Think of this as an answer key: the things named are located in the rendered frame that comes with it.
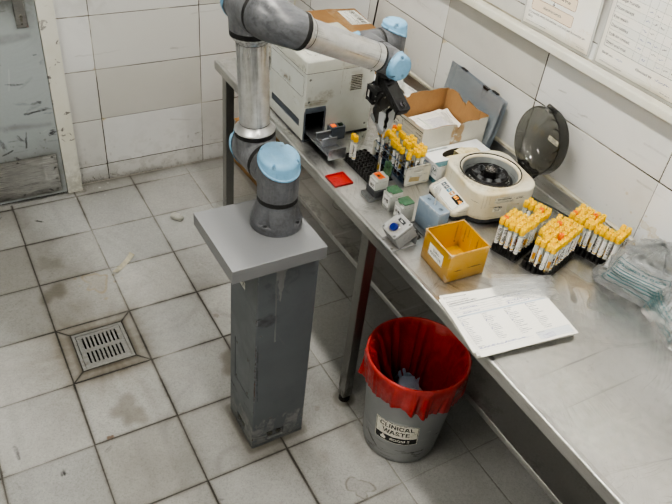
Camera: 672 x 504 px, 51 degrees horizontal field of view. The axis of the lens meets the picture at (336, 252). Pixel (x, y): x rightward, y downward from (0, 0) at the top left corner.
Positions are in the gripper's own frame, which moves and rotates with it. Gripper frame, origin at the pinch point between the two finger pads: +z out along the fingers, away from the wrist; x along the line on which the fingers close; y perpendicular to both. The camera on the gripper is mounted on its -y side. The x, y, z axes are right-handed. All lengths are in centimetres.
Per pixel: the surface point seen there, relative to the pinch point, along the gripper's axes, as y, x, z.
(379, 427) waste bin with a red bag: -46, 17, 88
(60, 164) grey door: 155, 76, 88
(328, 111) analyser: 29.6, 2.7, 7.7
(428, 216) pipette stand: -31.3, 2.4, 11.2
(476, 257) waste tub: -53, 2, 11
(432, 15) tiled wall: 49, -52, -13
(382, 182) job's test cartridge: -10.5, 5.3, 11.5
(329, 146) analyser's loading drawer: 17.8, 8.3, 13.8
